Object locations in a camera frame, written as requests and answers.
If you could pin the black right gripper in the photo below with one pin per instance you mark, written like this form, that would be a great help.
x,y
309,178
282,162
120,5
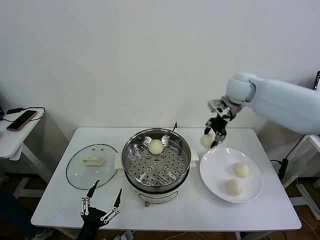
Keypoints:
x,y
220,123

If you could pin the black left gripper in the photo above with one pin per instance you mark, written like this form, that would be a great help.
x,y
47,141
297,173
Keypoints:
x,y
92,217

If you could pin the white steamed baozi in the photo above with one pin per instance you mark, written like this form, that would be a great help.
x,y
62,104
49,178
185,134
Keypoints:
x,y
242,170
234,186
155,147
206,142

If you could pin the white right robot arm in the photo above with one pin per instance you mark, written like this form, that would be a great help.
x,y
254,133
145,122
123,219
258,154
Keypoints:
x,y
275,97

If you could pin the stainless steel steamer pot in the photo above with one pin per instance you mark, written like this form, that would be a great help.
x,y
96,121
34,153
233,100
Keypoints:
x,y
155,195

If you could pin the stainless steel steamer basket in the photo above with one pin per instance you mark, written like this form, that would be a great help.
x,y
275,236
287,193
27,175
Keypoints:
x,y
155,175

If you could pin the white round plate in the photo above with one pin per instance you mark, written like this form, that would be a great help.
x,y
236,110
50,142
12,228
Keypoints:
x,y
215,175

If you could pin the white power strip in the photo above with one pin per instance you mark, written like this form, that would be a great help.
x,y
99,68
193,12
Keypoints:
x,y
126,235

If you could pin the white sneaker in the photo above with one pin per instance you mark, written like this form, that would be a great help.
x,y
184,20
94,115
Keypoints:
x,y
41,234

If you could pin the white laptop side table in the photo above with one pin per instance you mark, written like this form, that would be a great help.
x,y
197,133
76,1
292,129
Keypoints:
x,y
293,178

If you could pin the dark blue trouser leg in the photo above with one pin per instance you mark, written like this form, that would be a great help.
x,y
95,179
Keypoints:
x,y
10,212

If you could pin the open grey laptop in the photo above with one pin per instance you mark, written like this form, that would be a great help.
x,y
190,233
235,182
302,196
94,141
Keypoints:
x,y
318,80

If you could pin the black charger adapter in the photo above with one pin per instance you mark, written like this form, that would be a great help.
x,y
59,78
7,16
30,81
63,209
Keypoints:
x,y
13,110

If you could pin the black device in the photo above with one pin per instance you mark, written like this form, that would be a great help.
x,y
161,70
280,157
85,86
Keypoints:
x,y
1,113

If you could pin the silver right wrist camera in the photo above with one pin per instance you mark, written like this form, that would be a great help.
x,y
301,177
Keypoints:
x,y
215,103

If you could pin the smartphone with gold frame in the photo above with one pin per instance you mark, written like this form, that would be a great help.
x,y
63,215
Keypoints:
x,y
22,120

